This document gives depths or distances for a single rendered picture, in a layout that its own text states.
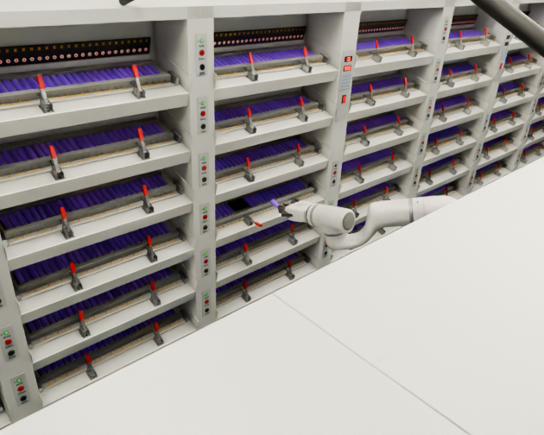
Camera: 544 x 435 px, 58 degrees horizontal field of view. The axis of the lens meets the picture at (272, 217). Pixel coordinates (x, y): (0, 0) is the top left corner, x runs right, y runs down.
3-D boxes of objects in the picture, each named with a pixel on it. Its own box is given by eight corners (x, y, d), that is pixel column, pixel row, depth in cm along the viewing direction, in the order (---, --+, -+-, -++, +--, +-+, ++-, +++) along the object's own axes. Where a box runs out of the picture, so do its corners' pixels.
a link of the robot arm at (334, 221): (330, 223, 178) (325, 200, 174) (358, 230, 168) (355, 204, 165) (314, 233, 173) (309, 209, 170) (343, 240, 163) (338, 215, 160)
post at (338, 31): (319, 344, 272) (362, 1, 190) (307, 352, 266) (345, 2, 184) (294, 325, 285) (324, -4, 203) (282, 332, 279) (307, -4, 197)
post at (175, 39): (217, 410, 230) (213, 5, 148) (199, 421, 224) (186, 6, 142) (192, 385, 242) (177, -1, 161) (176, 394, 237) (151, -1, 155)
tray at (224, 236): (321, 206, 226) (327, 190, 220) (213, 249, 189) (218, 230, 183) (293, 181, 236) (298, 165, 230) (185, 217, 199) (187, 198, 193)
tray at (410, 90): (423, 102, 250) (435, 77, 242) (344, 122, 214) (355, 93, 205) (393, 83, 260) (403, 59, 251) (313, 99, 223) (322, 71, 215)
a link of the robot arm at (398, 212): (416, 236, 169) (329, 242, 178) (411, 193, 163) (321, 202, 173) (416, 249, 161) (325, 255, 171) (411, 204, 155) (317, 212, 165)
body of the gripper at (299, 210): (325, 200, 177) (302, 197, 185) (304, 208, 171) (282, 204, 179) (326, 220, 179) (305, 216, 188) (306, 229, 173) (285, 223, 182)
